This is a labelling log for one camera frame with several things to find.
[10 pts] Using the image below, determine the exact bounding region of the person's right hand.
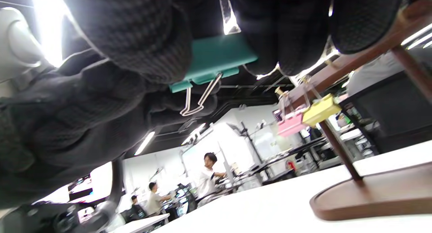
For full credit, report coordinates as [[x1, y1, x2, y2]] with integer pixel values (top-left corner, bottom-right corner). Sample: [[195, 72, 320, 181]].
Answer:
[[0, 0, 405, 208]]

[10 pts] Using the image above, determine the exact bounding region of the teal binder clip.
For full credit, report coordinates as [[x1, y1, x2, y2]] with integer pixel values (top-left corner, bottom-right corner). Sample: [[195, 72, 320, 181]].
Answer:
[[169, 0, 259, 117]]

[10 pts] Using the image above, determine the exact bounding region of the grey handheld controller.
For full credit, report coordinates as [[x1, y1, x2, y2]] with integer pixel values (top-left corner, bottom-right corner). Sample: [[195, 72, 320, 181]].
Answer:
[[0, 7, 124, 233]]

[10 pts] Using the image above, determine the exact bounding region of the pink binder clip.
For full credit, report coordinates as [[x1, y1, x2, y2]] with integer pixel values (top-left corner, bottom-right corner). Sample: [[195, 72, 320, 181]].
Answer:
[[275, 91, 307, 138]]

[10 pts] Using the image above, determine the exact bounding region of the yellow binder clip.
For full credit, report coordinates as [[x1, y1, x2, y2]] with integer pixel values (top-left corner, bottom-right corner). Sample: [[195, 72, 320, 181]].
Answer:
[[302, 80, 342, 127]]

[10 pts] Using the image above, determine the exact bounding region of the brown wooden key rack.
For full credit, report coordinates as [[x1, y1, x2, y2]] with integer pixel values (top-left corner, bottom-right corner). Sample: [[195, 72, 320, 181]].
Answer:
[[275, 0, 432, 222]]

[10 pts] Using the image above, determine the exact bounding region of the black mesh office chair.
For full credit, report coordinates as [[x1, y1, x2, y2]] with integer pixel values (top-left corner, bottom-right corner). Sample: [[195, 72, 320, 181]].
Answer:
[[339, 71, 432, 154]]

